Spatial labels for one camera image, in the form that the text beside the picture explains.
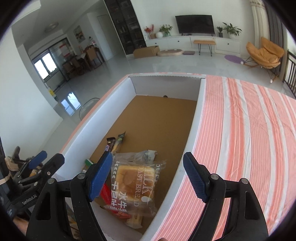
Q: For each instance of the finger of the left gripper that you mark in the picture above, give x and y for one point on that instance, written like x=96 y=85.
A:
x=46 y=172
x=28 y=166

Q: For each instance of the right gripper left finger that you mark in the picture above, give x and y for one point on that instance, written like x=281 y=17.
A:
x=49 y=220

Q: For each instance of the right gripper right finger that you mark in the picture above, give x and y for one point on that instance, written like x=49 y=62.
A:
x=245 y=219

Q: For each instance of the red snack packet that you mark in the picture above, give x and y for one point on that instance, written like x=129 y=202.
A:
x=105 y=194

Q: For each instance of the brown chocolate bar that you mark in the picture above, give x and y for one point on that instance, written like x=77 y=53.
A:
x=110 y=144

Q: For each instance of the dark green snack stick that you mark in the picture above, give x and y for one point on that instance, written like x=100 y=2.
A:
x=118 y=143

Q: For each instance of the bagged bread loaf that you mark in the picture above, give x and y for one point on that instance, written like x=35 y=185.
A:
x=133 y=181

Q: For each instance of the person's right hand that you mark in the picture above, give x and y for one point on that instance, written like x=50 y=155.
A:
x=162 y=239

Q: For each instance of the white cardboard box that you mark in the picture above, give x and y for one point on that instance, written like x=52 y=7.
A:
x=159 y=112

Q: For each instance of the dark wooden chair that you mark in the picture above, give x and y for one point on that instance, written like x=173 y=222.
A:
x=290 y=73

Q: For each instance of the brown cardboard box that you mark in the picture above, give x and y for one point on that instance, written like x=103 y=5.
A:
x=146 y=52

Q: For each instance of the purple round rug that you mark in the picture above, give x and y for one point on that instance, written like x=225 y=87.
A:
x=234 y=59

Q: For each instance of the beige pet bed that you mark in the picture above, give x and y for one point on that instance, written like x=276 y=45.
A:
x=171 y=52

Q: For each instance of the black display cabinet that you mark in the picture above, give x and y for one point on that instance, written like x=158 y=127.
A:
x=126 y=24

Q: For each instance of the red flower arrangement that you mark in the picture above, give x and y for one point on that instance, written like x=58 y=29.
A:
x=150 y=31

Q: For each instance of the orange lounge chair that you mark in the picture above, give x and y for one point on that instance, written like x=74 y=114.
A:
x=268 y=57

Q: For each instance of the plant in white vase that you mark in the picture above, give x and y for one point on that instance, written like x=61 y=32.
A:
x=164 y=31

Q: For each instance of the white tv cabinet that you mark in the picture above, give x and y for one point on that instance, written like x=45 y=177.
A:
x=198 y=44

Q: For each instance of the small dark potted plant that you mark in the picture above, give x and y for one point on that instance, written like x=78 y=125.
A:
x=220 y=31

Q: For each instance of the green potted plant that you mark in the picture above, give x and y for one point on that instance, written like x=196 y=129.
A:
x=232 y=30

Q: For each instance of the black flat television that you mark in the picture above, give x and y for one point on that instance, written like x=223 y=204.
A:
x=195 y=24

